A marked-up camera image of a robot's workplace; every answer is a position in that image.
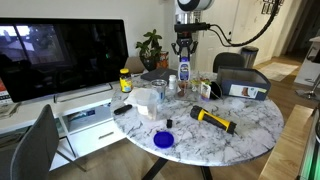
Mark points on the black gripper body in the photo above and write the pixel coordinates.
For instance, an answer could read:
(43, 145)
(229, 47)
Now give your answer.
(185, 38)

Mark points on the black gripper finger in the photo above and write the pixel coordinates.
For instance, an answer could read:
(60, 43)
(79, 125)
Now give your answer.
(177, 49)
(193, 48)

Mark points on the white bottle with blue cap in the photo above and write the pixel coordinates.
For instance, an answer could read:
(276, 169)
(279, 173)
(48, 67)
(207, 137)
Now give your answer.
(184, 71)

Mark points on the small white pill bottle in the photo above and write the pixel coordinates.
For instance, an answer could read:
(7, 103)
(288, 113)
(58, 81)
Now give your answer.
(172, 83)

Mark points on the clear plastic container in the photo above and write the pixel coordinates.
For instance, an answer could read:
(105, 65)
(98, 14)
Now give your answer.
(193, 95)
(136, 98)

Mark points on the vitamin bottle with yellow lid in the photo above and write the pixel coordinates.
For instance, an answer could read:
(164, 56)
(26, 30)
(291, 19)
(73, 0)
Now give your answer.
(125, 81)

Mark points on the small dark bottle cap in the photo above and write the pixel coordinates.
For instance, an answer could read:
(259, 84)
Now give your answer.
(169, 123)

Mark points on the orange printed can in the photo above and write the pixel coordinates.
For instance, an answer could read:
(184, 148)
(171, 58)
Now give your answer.
(163, 60)

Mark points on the green potted plant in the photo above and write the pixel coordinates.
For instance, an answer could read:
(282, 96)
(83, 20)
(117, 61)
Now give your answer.
(150, 50)

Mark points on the dark grey notebook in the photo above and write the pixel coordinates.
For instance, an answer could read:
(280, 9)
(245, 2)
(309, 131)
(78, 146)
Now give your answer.
(158, 74)

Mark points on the dark rounded chair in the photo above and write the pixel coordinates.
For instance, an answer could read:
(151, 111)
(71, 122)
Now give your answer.
(228, 61)

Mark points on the packet with green clip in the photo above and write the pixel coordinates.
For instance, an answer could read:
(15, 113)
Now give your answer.
(205, 91)

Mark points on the brown cardboard box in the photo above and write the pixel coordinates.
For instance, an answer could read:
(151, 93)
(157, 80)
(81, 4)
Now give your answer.
(133, 65)

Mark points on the black round case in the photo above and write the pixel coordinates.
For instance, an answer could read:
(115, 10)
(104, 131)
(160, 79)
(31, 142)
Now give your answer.
(216, 90)

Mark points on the grey trash can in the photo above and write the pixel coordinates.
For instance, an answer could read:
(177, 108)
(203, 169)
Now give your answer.
(249, 57)

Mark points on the dark cardboard shoe box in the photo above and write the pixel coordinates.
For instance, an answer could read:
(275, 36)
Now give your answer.
(243, 83)

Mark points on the clear plastic cup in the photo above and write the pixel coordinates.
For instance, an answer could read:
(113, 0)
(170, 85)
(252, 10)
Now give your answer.
(151, 108)

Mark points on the yellow and black flashlight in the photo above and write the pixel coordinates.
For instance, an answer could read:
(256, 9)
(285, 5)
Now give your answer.
(213, 120)

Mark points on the black remote control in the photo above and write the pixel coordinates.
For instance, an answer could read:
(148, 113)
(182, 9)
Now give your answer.
(122, 109)

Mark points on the light floor rug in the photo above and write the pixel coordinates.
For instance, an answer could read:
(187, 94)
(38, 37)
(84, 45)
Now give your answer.
(278, 70)

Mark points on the blue round lid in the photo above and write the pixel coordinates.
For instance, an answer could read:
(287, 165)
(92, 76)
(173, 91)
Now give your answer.
(163, 139)

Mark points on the black flat screen television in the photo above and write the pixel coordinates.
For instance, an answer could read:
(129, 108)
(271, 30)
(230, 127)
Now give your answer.
(66, 56)

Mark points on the white bar stool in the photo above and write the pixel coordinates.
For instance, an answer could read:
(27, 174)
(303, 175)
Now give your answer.
(311, 80)

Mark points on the black table base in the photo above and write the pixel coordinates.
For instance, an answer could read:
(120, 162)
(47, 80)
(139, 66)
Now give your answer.
(155, 170)

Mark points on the white television stand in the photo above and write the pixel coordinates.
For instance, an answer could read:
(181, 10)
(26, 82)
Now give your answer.
(90, 136)

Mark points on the light wooden platform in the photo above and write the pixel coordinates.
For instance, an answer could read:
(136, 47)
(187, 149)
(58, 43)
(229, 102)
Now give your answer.
(283, 150)

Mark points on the grey fabric chair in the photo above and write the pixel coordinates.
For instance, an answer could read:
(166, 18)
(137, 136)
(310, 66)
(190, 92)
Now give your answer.
(33, 150)

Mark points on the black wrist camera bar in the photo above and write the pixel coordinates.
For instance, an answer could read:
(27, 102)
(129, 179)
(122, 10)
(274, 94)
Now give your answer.
(191, 27)

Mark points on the metal robot mounting frame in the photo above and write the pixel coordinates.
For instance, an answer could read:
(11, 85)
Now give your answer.
(311, 150)

